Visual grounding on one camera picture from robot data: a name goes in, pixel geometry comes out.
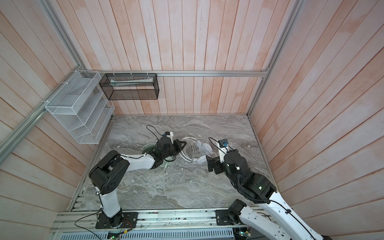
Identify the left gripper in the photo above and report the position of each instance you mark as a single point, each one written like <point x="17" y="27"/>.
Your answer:
<point x="179" y="144"/>

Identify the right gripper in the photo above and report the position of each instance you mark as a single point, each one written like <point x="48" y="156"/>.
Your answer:
<point x="218" y="165"/>

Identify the white headphones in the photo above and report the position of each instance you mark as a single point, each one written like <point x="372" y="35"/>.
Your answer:
<point x="196" y="152"/>

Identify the green headphones with cable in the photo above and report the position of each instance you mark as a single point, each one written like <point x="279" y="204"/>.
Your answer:
<point x="149" y="147"/>

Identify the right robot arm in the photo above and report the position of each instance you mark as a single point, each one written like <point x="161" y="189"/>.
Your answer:
<point x="287" y="225"/>

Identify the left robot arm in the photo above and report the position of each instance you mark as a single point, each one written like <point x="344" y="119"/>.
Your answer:
<point x="108" y="173"/>

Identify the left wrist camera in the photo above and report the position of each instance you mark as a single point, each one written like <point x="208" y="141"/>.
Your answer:
<point x="169" y="135"/>

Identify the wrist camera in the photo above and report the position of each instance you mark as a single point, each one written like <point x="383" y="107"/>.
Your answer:
<point x="169" y="135"/>
<point x="224" y="148"/>

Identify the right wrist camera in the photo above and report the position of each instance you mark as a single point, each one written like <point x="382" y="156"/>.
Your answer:
<point x="224" y="148"/>

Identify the aluminium frame bar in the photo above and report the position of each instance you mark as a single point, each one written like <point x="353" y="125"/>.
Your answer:
<point x="173" y="73"/>

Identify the black wire mesh basket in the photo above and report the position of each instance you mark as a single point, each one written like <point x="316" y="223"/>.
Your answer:
<point x="130" y="86"/>

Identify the white wire mesh shelf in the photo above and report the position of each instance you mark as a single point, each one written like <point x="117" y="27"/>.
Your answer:
<point x="80" y="109"/>

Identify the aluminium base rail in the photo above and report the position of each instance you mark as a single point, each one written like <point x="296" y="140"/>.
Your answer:
<point x="187" y="224"/>

